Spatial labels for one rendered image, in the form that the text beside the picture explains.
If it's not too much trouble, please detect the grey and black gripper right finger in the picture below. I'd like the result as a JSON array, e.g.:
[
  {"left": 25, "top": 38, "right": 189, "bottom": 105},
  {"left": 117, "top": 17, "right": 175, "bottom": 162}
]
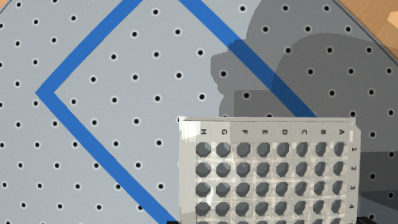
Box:
[{"left": 356, "top": 217, "right": 377, "bottom": 224}]

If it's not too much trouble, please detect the blue tape outline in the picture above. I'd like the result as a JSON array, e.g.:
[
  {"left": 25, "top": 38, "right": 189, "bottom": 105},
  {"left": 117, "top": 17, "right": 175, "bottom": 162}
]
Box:
[{"left": 35, "top": 0, "right": 317, "bottom": 224}]

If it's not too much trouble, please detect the white well plate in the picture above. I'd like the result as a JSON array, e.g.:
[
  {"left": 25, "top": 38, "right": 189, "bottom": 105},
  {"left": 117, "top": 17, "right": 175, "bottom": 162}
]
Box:
[{"left": 179, "top": 116, "right": 361, "bottom": 224}]

